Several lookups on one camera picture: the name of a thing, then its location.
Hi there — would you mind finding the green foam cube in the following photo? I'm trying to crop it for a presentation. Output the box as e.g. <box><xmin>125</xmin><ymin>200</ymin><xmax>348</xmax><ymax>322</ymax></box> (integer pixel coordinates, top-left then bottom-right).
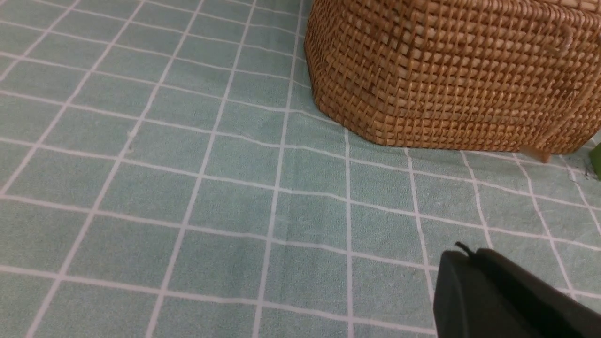
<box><xmin>588</xmin><ymin>143</ymin><xmax>601</xmax><ymax>181</ymax></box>

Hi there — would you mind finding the woven wicker basket green lining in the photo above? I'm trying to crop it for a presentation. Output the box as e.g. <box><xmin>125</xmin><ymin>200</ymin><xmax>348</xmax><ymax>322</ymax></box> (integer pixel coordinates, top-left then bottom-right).
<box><xmin>304</xmin><ymin>0</ymin><xmax>601</xmax><ymax>163</ymax></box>

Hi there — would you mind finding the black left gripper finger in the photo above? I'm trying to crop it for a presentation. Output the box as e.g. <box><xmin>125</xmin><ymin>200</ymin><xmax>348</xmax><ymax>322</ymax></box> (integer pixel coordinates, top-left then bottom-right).
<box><xmin>433</xmin><ymin>242</ymin><xmax>601</xmax><ymax>338</ymax></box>

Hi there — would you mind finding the green checkered tablecloth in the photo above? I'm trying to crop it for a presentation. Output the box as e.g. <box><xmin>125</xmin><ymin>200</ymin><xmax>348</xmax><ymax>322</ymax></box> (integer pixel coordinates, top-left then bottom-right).
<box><xmin>0</xmin><ymin>0</ymin><xmax>600</xmax><ymax>338</ymax></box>

